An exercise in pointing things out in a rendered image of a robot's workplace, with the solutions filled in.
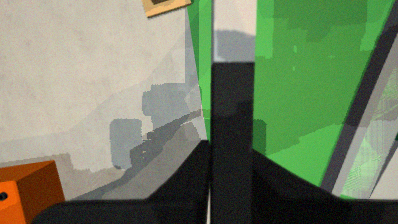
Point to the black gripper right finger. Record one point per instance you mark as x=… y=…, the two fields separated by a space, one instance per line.
x=280 y=197

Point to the green mat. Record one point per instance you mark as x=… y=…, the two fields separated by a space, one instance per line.
x=310 y=59

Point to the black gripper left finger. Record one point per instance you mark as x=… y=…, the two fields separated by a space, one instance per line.
x=182 y=199

